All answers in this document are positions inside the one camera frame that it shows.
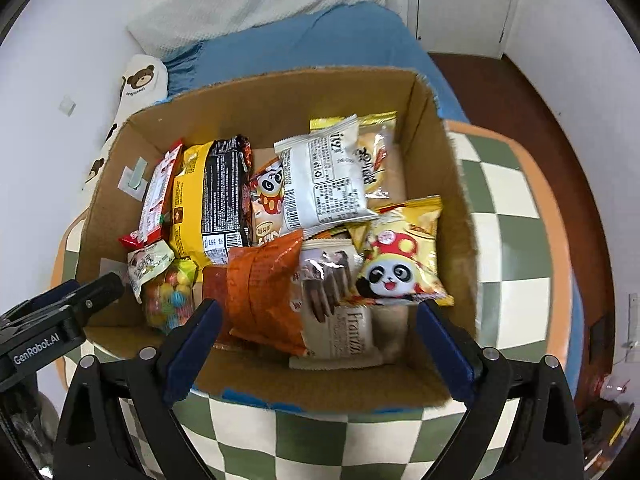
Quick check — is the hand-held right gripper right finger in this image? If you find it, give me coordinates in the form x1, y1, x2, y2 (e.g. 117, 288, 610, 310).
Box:
415, 300, 586, 480

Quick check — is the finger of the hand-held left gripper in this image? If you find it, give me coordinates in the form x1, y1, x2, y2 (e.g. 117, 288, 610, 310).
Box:
5, 280, 82, 322
60, 272, 127, 331

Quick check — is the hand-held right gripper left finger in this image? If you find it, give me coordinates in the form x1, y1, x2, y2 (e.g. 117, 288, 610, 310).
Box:
52, 297, 223, 480

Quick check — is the red-brown snack packet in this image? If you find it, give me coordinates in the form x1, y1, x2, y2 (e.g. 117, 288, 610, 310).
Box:
201, 265, 237, 350

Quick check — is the colourful candy ball bag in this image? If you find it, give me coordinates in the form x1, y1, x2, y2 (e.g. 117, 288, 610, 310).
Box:
141, 258, 197, 336

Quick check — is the small white nut packet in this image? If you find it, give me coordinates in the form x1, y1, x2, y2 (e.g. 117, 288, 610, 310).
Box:
126, 239, 176, 304

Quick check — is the orange snack packet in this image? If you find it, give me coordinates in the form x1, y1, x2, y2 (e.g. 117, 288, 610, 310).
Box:
226, 228, 308, 357

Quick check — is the large yellow panda snack packet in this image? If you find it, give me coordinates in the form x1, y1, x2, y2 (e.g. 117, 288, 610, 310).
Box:
349, 195, 456, 307

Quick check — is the printed cardboard box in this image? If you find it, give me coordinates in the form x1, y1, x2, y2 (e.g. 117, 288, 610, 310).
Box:
80, 66, 483, 413

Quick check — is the long red and white packet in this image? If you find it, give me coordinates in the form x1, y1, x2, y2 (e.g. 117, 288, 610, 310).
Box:
118, 140, 185, 252

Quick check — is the chocolate wafer packet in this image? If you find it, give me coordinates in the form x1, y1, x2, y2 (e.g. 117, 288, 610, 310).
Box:
289, 238, 386, 370

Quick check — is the yellow and black snack packet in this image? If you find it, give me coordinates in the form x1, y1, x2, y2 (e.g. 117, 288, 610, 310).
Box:
169, 134, 256, 267

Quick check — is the small panda snack packet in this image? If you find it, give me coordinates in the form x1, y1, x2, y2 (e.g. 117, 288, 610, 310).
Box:
249, 157, 290, 247

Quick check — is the yellow-edged clear pastry packet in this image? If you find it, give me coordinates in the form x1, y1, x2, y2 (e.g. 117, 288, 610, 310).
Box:
309, 111, 399, 202

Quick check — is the white snack packet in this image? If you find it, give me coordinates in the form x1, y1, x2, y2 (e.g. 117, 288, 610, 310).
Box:
274, 114, 379, 239

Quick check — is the green and cream checkered mat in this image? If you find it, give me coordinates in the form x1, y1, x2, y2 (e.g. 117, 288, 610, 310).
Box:
50, 119, 573, 480

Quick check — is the bear print cloth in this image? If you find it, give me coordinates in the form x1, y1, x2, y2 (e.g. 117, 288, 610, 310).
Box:
81, 53, 169, 192

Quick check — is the white cabinet door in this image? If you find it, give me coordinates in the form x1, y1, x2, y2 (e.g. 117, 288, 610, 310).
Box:
416, 0, 519, 59

